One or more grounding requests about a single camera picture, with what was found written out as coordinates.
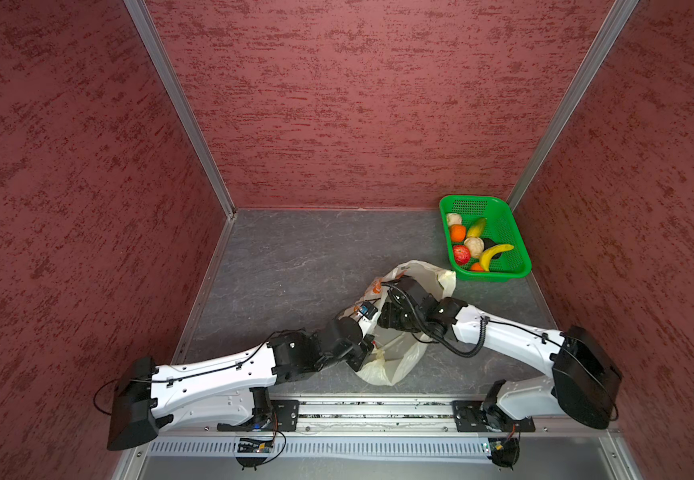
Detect translucent yellow plastic bag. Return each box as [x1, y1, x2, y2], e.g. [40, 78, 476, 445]
[344, 260, 457, 386]

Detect yellow banana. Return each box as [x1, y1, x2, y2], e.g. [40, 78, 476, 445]
[479, 244, 514, 272]

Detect beige round fruit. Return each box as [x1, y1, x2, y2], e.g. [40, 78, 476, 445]
[463, 237, 485, 259]
[446, 213, 463, 227]

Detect yellow green mango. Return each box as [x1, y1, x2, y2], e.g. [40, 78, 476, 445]
[466, 217, 487, 238]

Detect green plastic basket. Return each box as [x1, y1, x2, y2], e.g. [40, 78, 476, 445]
[439, 195, 532, 282]

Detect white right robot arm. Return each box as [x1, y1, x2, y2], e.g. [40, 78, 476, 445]
[379, 276, 623, 433]

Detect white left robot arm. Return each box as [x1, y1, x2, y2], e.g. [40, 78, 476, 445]
[107, 316, 377, 451]

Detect round orange fruit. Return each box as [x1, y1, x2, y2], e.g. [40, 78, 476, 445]
[449, 224, 467, 244]

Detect beige round fruit in basket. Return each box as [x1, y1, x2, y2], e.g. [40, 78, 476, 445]
[446, 213, 463, 227]

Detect red apple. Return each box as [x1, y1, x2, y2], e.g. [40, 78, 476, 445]
[452, 244, 472, 266]

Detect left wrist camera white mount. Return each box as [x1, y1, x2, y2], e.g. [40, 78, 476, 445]
[349, 300, 380, 336]

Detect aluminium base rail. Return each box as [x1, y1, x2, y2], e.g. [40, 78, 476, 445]
[161, 396, 603, 436]

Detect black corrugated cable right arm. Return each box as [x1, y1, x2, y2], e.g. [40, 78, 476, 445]
[381, 281, 491, 359]

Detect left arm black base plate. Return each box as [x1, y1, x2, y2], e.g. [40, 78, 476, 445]
[216, 400, 300, 433]

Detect perforated cable duct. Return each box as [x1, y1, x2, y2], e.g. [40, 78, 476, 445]
[149, 436, 491, 462]

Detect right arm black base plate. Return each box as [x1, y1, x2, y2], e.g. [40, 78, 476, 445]
[452, 400, 536, 434]

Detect left controller board with wires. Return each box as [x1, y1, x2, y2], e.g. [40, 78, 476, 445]
[235, 414, 288, 471]

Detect controller board with wires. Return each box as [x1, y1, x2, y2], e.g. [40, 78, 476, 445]
[488, 428, 521, 470]
[235, 414, 288, 471]

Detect right controller board with wires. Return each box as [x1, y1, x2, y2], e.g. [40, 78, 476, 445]
[488, 428, 521, 470]

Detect aluminium corner post right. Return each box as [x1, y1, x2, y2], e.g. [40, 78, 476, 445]
[508, 0, 639, 212]

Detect aluminium corner post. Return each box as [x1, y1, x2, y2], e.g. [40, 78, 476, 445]
[124, 0, 237, 221]
[508, 0, 639, 212]

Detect aluminium corner post left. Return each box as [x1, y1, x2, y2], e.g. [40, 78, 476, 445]
[124, 0, 237, 221]

